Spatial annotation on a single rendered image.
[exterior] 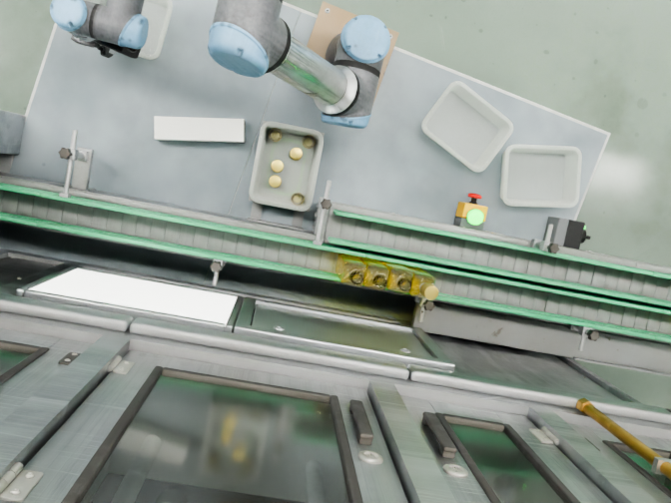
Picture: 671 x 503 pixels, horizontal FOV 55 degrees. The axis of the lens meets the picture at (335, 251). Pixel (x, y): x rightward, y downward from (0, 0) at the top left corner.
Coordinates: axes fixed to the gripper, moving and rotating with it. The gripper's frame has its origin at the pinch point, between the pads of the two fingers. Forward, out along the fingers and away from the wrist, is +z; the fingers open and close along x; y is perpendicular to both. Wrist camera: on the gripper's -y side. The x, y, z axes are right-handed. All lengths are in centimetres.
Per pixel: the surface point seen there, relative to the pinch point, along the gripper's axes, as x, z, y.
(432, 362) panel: 48, -51, -93
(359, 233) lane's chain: 29, -7, -76
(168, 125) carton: 16.1, -0.4, -18.2
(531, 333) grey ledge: 42, -7, -131
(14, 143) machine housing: 32.9, 0.7, 19.5
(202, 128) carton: 14.1, -0.4, -27.0
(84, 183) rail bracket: 37.2, -5.4, -2.4
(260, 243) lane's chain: 39, -7, -51
